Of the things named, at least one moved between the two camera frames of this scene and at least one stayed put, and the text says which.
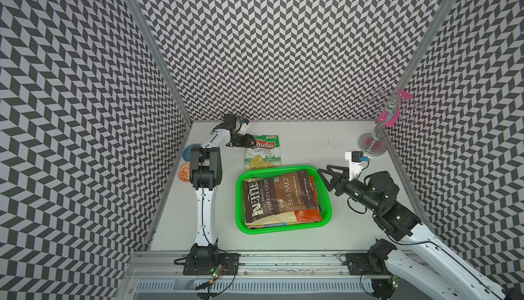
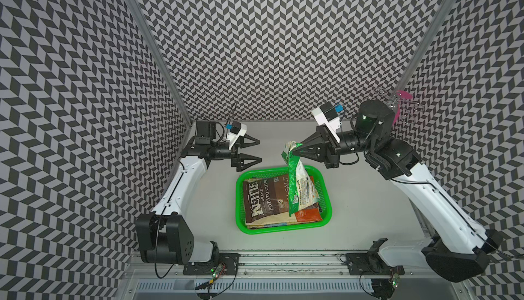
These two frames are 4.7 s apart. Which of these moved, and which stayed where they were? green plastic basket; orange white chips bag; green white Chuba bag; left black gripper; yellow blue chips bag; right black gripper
Moved: green white Chuba bag; left black gripper; right black gripper
Stayed: green plastic basket; yellow blue chips bag; orange white chips bag
